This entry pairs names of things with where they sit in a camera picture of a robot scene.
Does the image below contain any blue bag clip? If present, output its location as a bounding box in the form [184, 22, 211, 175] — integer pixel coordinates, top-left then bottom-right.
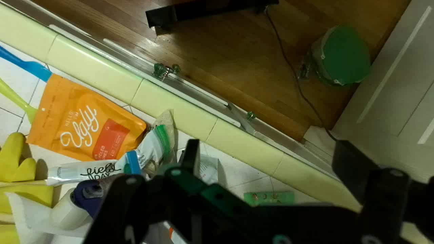
[123, 150, 142, 175]

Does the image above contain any blue plastic utensil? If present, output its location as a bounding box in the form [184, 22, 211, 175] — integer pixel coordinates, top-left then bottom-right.
[0, 46, 52, 83]

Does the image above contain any yellow-green plastic utensil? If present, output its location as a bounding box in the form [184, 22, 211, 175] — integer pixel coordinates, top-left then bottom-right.
[0, 79, 37, 123]

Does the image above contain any white bottle dark blue cap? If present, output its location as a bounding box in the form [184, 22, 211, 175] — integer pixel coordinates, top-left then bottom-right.
[48, 179, 107, 232]

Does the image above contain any white lower cabinet front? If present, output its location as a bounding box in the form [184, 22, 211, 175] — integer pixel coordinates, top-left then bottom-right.
[330, 0, 434, 182]

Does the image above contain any yellow rubber glove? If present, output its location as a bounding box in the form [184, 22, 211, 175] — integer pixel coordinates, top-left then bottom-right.
[0, 132, 55, 244]

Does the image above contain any green metal clamp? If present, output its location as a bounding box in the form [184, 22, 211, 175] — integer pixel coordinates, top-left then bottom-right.
[153, 62, 181, 83]

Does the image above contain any black stand base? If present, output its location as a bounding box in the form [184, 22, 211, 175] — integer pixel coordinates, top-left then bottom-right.
[145, 0, 279, 35]

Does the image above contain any white bag with script print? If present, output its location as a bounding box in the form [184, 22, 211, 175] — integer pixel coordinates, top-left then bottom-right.
[44, 160, 132, 187]

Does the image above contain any black floor cable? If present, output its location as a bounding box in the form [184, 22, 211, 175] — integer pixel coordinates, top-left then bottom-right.
[263, 8, 337, 141]

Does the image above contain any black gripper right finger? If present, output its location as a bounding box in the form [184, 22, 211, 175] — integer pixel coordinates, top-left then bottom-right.
[330, 140, 434, 244]

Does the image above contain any orange snack bag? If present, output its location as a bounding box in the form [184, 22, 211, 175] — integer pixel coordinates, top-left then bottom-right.
[27, 73, 147, 163]

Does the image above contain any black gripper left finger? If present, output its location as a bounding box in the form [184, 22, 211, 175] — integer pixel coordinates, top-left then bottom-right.
[82, 138, 272, 244]

